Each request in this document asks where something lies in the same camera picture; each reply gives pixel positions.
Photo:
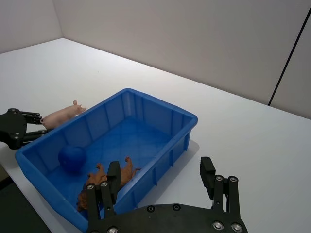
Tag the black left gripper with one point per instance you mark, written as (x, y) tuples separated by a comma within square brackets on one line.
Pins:
[(12, 127)]

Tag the blue plastic bin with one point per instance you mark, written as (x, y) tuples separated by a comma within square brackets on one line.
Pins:
[(150, 148)]

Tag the pink toy pig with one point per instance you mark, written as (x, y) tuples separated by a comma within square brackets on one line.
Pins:
[(62, 116)]

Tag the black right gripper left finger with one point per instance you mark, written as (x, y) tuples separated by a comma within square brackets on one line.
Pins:
[(113, 179)]

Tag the blue ball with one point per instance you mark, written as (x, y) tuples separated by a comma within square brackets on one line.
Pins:
[(72, 158)]

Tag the brown toy lion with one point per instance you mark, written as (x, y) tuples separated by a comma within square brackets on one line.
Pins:
[(97, 178)]

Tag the black vertical wall strip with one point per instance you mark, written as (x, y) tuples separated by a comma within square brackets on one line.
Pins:
[(290, 53)]

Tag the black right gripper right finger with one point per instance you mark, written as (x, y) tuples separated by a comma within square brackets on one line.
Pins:
[(207, 174)]

